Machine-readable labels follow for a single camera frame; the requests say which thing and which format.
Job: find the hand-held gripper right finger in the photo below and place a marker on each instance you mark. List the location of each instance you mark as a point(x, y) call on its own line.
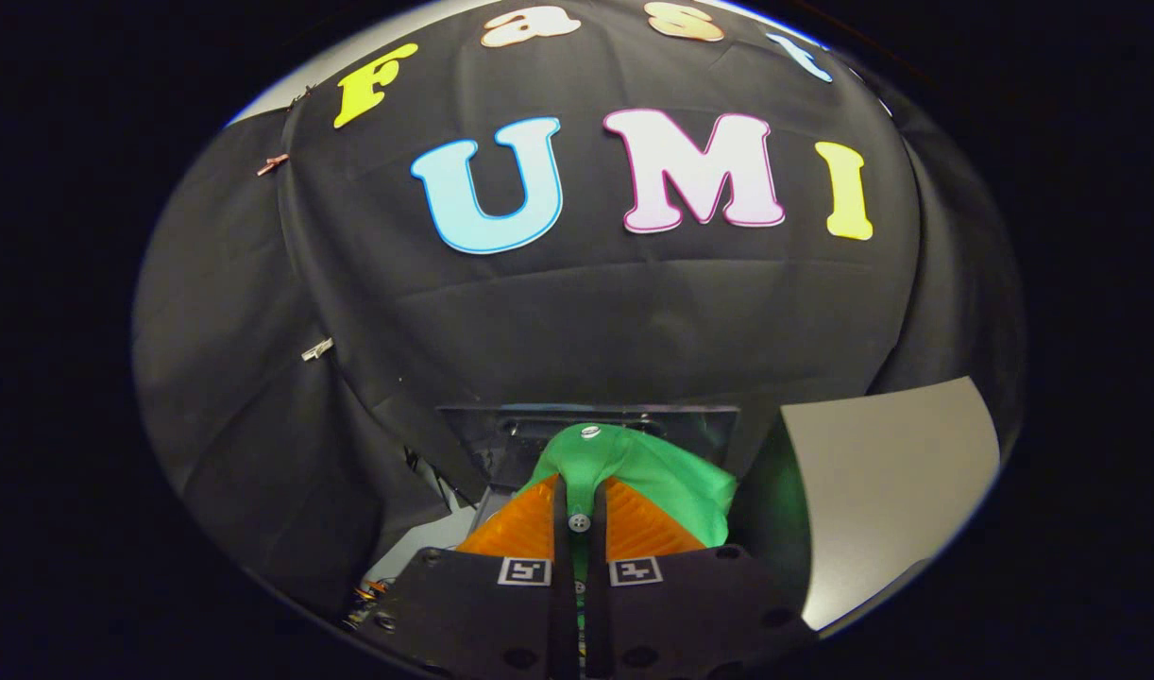
point(671, 623)

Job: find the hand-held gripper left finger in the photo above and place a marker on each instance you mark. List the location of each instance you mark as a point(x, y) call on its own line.
point(501, 623)

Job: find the green polo shirt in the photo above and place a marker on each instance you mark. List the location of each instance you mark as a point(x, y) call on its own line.
point(653, 472)

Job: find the grey washing machine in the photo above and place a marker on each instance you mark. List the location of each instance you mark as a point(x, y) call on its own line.
point(501, 439)

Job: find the grey cabinet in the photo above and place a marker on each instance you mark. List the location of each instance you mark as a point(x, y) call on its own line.
point(889, 491)

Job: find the black backdrop cloth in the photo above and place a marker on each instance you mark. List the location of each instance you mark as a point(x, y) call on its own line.
point(586, 321)

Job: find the silver clip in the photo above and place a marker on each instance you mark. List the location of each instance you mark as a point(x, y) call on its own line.
point(317, 349)

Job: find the copper clip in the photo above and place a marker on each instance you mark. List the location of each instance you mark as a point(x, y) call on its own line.
point(273, 164)

